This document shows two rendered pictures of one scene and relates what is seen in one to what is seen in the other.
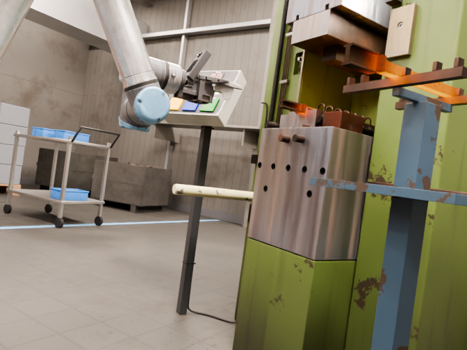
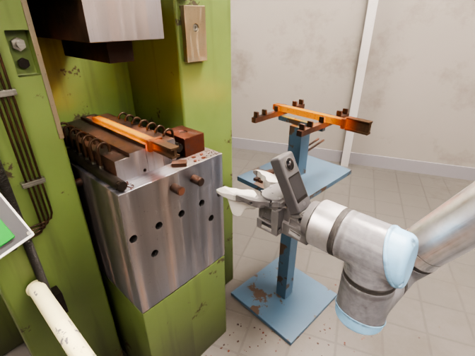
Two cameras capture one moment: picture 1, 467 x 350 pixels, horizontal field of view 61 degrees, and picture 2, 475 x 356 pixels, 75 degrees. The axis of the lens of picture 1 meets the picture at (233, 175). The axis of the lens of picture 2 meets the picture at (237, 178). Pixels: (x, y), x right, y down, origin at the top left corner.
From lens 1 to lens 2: 1.73 m
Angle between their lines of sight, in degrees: 102
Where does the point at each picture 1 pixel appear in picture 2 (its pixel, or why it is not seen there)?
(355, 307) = not seen: hidden behind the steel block
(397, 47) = (198, 52)
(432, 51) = (218, 58)
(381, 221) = not seen: hidden behind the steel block
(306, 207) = (210, 229)
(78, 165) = not seen: outside the picture
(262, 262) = (174, 307)
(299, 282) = (216, 277)
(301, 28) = (109, 15)
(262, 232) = (165, 289)
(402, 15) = (196, 16)
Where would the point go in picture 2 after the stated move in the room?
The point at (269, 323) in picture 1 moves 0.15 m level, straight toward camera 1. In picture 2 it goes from (196, 329) to (232, 325)
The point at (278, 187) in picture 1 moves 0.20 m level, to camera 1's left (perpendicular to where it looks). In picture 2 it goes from (173, 238) to (178, 285)
